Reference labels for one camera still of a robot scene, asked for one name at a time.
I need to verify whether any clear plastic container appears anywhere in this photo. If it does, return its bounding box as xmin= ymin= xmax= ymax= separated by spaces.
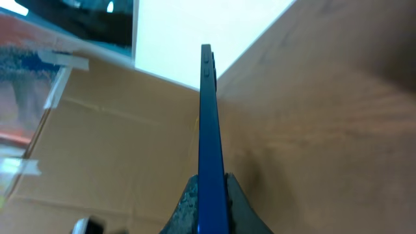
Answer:
xmin=1 ymin=0 xmax=136 ymax=203

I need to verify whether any cardboard box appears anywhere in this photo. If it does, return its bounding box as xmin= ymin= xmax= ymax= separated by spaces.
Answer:
xmin=1 ymin=58 xmax=199 ymax=233

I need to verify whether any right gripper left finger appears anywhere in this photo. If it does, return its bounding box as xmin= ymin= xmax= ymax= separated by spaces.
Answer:
xmin=160 ymin=175 xmax=198 ymax=234

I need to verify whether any blue Galaxy smartphone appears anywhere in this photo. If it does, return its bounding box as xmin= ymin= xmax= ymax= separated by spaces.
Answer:
xmin=197 ymin=44 xmax=229 ymax=234

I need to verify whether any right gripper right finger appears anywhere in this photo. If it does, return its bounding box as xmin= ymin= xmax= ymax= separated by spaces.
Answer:
xmin=225 ymin=173 xmax=273 ymax=234

